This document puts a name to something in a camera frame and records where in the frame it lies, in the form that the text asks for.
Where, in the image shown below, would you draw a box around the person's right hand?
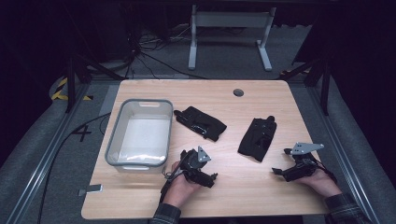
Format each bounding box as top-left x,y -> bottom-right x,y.
294,168 -> 343,199

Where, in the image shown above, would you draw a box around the black floor cable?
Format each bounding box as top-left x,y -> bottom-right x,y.
36,112 -> 112,224

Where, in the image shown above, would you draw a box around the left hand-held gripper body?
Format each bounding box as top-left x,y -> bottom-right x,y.
178,145 -> 213,185

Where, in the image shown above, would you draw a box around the right hand-held gripper cable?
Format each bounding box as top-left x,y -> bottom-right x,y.
313,158 -> 339,184

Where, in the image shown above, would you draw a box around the black glove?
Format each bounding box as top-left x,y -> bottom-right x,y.
173,105 -> 228,143
237,115 -> 277,163

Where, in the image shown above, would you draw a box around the tangle of floor cables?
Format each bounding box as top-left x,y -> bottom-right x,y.
122,23 -> 208,80

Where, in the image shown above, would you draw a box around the person's left hand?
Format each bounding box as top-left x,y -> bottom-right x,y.
163,161 -> 204,209

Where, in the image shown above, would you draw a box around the white metal desk frame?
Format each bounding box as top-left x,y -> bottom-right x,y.
188,4 -> 277,72

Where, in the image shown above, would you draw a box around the aluminium floor rail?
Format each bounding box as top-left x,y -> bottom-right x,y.
305,83 -> 381,224
5,83 -> 92,224

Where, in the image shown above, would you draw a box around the black tape floor mark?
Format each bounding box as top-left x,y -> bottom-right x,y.
70,124 -> 93,143

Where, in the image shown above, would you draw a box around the small silver metal bracket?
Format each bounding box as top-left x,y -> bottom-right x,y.
77,183 -> 104,197

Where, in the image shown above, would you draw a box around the left hand-held gripper cable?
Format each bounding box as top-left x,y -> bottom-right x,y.
159,154 -> 190,203

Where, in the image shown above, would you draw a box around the black metal stand legs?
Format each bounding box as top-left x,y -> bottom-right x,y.
64,51 -> 126,114
279,55 -> 332,117

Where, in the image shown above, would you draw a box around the yellow black hazard tape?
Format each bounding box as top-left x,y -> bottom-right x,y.
50,77 -> 94,102

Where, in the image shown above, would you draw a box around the white plastic bin grey rim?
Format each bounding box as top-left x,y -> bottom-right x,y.
105,98 -> 175,175

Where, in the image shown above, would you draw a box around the hand-held gripper cable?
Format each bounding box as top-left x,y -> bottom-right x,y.
313,158 -> 339,184
159,154 -> 190,203

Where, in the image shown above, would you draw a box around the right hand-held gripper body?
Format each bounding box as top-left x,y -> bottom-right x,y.
283,142 -> 325,183

